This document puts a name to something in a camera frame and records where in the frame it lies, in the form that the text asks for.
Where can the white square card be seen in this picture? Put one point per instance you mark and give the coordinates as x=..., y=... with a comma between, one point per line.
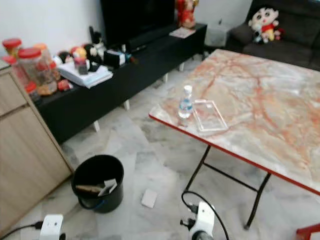
x=149, y=198

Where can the white folded paper box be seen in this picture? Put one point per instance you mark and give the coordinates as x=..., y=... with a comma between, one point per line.
x=109, y=187

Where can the clear plastic tray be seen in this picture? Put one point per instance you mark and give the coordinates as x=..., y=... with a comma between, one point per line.
x=210, y=116

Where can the clear plastic water bottle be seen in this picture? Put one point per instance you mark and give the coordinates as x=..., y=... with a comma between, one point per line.
x=186, y=105

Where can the marble pattern folding table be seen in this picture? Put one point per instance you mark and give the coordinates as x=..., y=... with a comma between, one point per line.
x=255, y=90

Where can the black TV console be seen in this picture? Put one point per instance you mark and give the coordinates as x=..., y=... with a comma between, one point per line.
x=115, y=85

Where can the light wooden cabinet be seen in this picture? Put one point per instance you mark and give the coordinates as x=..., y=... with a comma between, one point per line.
x=30, y=150

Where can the white paper stack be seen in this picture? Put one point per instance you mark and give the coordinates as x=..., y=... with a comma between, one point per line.
x=87, y=78

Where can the small black box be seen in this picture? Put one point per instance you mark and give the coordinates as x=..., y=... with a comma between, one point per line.
x=114, y=58

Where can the small red container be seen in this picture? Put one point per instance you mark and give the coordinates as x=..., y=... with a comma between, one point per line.
x=65, y=85

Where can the white lace covered stool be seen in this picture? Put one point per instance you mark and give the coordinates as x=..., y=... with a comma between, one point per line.
x=217, y=36

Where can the pink magazine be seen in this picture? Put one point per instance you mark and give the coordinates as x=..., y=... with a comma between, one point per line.
x=182, y=33

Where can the small dark glass jar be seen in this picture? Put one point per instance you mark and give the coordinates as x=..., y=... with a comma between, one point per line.
x=81, y=66

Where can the dark grey sofa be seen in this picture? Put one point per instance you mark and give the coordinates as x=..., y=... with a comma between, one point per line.
x=295, y=52

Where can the black white toy figure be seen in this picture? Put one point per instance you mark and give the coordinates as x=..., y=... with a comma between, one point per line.
x=96, y=45

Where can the orange round toy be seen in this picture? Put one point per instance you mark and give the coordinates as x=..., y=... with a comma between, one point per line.
x=80, y=52

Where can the black television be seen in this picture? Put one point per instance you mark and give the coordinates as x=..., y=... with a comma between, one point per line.
x=135, y=20

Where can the red gold figurine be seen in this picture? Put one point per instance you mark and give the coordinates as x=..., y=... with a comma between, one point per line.
x=186, y=12

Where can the large red lid snack jar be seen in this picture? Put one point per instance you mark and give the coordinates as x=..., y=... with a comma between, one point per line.
x=37, y=72

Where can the cartoon boy plush doll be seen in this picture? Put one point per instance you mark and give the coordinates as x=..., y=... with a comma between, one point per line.
x=265, y=22

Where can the small red lid jar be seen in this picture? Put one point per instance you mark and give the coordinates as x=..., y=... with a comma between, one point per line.
x=11, y=46

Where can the orange lid jar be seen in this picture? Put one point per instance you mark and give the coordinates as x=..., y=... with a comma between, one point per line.
x=47, y=50

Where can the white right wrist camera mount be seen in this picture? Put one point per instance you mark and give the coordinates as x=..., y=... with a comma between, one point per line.
x=206, y=216

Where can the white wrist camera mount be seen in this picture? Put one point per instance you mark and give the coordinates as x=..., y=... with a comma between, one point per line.
x=51, y=227
x=206, y=216

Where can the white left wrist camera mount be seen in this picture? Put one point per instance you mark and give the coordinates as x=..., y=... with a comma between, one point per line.
x=51, y=227

